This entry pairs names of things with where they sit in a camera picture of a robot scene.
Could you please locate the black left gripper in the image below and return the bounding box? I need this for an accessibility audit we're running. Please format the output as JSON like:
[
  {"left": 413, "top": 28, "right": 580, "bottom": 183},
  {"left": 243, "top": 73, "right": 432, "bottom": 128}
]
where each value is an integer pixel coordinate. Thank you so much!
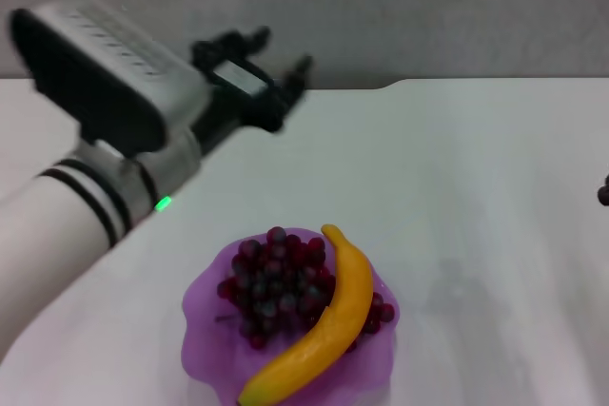
[{"left": 189, "top": 26, "right": 314, "bottom": 158}]

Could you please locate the purple wavy plastic plate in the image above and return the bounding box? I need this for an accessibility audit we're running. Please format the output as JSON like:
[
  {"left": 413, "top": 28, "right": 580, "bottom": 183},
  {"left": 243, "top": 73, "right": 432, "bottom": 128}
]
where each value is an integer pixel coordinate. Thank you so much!
[{"left": 180, "top": 226, "right": 401, "bottom": 406}]

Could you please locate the yellow banana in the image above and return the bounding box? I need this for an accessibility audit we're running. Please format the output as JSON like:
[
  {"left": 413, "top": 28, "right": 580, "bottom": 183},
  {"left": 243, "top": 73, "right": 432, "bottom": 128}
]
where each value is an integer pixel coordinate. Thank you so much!
[{"left": 237, "top": 223, "right": 375, "bottom": 406}]

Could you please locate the dark red grape bunch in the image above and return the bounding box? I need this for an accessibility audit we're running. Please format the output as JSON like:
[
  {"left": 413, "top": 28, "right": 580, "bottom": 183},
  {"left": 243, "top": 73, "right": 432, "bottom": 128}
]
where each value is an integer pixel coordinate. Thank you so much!
[{"left": 216, "top": 226, "right": 396, "bottom": 351}]

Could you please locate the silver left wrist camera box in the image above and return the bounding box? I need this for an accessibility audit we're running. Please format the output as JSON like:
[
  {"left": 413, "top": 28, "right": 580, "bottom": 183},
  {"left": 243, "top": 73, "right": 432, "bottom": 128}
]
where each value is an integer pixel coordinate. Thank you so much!
[{"left": 8, "top": 0, "right": 211, "bottom": 156}]

